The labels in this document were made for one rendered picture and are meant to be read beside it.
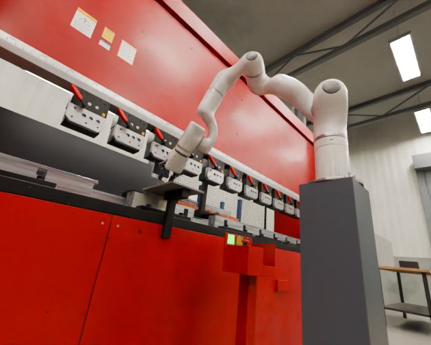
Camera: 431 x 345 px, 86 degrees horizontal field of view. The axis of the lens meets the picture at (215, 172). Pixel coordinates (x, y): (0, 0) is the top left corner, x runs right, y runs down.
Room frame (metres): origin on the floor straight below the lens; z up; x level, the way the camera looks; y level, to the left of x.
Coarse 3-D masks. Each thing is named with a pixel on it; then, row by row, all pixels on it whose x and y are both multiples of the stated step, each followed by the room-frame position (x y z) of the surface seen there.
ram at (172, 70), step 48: (0, 0) 0.61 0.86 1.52; (48, 0) 0.69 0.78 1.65; (96, 0) 0.79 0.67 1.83; (144, 0) 0.93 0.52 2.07; (0, 48) 0.66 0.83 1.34; (48, 48) 0.73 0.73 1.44; (96, 48) 0.84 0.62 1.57; (144, 48) 0.98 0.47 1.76; (192, 48) 1.19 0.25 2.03; (96, 96) 0.88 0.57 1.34; (144, 96) 1.03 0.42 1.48; (192, 96) 1.23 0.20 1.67; (240, 96) 1.55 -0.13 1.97; (240, 144) 1.58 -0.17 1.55; (288, 144) 2.09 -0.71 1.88; (288, 192) 2.09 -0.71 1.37
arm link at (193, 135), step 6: (192, 126) 0.95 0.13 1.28; (198, 126) 0.94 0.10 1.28; (186, 132) 0.97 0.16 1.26; (192, 132) 0.96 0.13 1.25; (198, 132) 0.96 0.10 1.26; (180, 138) 1.00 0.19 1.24; (186, 138) 0.98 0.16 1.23; (192, 138) 0.97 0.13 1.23; (198, 138) 0.98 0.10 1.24; (180, 144) 1.00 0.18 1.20; (186, 144) 0.99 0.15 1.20; (192, 144) 0.99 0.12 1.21; (198, 144) 1.00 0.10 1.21; (192, 150) 1.03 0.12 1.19
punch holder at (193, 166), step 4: (192, 152) 1.28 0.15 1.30; (196, 152) 1.30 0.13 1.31; (200, 152) 1.32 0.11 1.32; (188, 156) 1.26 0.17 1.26; (196, 156) 1.30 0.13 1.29; (200, 156) 1.32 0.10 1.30; (188, 160) 1.26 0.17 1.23; (192, 160) 1.28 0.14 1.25; (196, 160) 1.30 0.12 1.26; (188, 164) 1.26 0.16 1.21; (192, 164) 1.28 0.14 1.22; (196, 164) 1.30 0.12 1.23; (200, 164) 1.33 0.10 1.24; (184, 168) 1.25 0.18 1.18; (188, 168) 1.27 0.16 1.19; (192, 168) 1.29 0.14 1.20; (196, 168) 1.31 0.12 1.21; (200, 168) 1.33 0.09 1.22; (184, 172) 1.32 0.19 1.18; (188, 172) 1.31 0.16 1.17; (192, 172) 1.30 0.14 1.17; (196, 172) 1.31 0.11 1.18; (200, 172) 1.33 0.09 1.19; (188, 176) 1.37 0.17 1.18; (192, 176) 1.36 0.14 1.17; (196, 176) 1.35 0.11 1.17
